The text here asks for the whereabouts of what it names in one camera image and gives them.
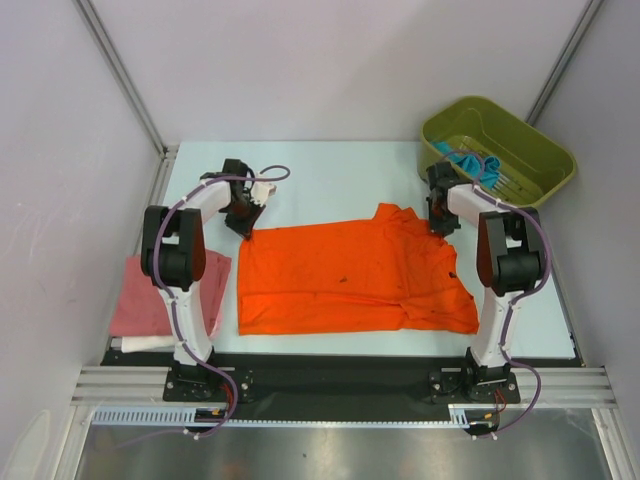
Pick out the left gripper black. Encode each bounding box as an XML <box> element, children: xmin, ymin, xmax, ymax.
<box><xmin>223</xmin><ymin>195</ymin><xmax>265</xmax><ymax>241</ymax></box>

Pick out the orange t shirt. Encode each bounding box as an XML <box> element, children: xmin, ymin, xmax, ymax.
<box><xmin>237</xmin><ymin>203</ymin><xmax>479</xmax><ymax>335</ymax></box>

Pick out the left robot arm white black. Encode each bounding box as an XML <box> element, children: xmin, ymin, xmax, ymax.
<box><xmin>140</xmin><ymin>159</ymin><xmax>271</xmax><ymax>400</ymax></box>

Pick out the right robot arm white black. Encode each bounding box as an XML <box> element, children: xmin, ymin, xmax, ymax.
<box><xmin>426</xmin><ymin>161</ymin><xmax>551</xmax><ymax>401</ymax></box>

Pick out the teal t shirt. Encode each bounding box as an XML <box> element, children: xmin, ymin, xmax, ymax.
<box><xmin>431</xmin><ymin>142</ymin><xmax>501</xmax><ymax>190</ymax></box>

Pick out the olive green plastic basket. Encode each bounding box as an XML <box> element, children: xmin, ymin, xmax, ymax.
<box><xmin>417</xmin><ymin>96</ymin><xmax>577</xmax><ymax>207</ymax></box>

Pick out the folded pink t shirt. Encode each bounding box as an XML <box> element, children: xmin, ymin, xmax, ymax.
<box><xmin>109</xmin><ymin>250</ymin><xmax>232</xmax><ymax>337</ymax></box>

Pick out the folded white t shirt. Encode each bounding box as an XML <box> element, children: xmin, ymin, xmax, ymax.
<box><xmin>120</xmin><ymin>336</ymin><xmax>174</xmax><ymax>353</ymax></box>

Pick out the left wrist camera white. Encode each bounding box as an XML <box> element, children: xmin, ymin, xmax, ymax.
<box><xmin>249</xmin><ymin>181</ymin><xmax>277</xmax><ymax>206</ymax></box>

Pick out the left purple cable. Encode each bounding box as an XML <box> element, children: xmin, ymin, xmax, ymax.
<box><xmin>112</xmin><ymin>165</ymin><xmax>292</xmax><ymax>451</ymax></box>

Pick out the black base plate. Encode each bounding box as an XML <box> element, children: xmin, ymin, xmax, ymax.
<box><xmin>99</xmin><ymin>347</ymin><xmax>584</xmax><ymax>424</ymax></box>

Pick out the grey slotted cable duct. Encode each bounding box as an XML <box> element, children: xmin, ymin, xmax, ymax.
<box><xmin>92</xmin><ymin>405</ymin><xmax>498</xmax><ymax>429</ymax></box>

